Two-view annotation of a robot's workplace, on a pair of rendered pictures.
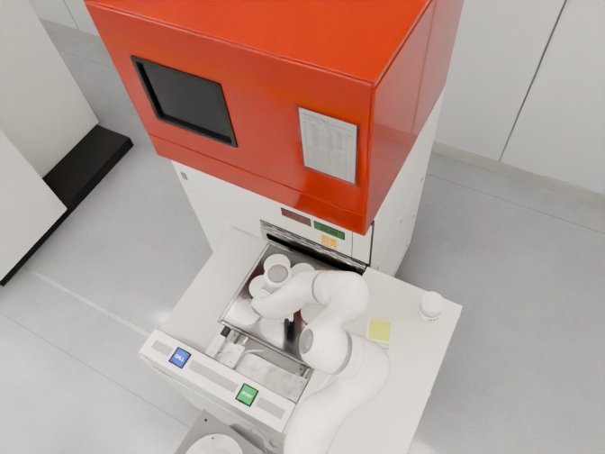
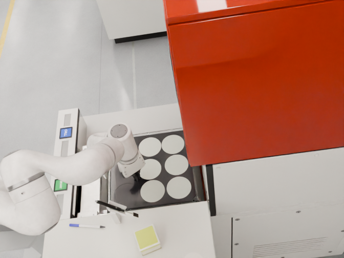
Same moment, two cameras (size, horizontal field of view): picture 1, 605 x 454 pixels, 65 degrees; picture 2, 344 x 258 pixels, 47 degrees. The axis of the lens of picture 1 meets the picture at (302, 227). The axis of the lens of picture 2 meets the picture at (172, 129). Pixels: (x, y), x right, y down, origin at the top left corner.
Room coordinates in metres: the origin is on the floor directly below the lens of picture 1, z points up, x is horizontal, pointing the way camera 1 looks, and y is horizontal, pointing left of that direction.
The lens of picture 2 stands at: (0.41, -0.73, 2.32)
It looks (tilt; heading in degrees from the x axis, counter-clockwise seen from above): 54 degrees down; 60
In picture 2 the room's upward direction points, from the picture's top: 12 degrees counter-clockwise
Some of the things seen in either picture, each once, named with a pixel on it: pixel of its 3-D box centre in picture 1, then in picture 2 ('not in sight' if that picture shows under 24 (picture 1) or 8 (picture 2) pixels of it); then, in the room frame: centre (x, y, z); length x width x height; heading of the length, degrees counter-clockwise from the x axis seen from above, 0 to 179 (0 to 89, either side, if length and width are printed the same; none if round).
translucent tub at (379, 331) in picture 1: (378, 333); (148, 240); (0.53, -0.20, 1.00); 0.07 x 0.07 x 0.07; 71
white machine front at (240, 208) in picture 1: (268, 214); (196, 107); (1.03, 0.12, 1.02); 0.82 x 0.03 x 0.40; 56
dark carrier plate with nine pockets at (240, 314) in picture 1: (288, 299); (151, 168); (0.73, 0.08, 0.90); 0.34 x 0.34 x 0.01; 56
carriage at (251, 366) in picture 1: (256, 369); (91, 183); (0.51, 0.22, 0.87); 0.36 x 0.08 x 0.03; 56
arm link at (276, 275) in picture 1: (279, 284); (121, 141); (0.66, 0.09, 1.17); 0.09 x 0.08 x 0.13; 137
